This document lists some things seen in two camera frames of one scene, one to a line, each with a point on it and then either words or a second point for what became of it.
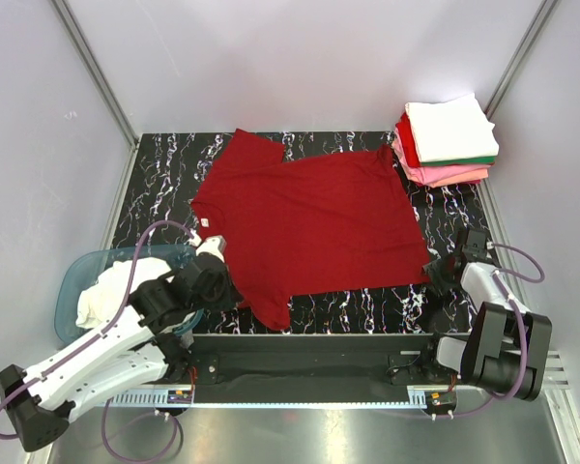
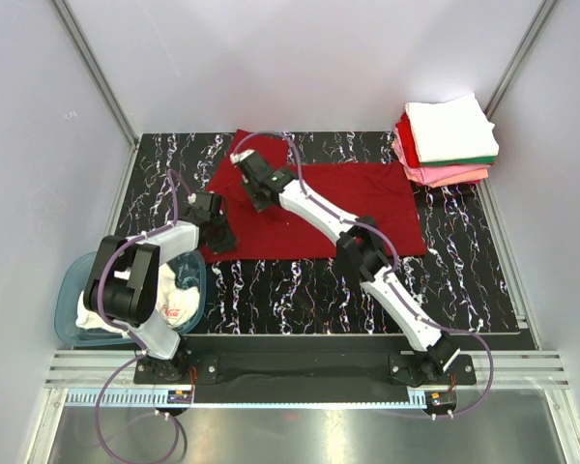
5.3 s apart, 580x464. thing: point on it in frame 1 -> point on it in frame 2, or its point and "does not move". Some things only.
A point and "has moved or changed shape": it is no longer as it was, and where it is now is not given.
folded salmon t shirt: x=464 y=178 does not move
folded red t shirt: x=407 y=134 does not move
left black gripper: x=232 y=297 -> x=229 y=243
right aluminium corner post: x=530 y=36 does not move
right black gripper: x=432 y=270 -> x=259 y=205
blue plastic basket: x=85 y=271 does not move
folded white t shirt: x=455 y=129 does not move
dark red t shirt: x=305 y=224 has moved or changed shape
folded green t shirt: x=483 y=160 does not move
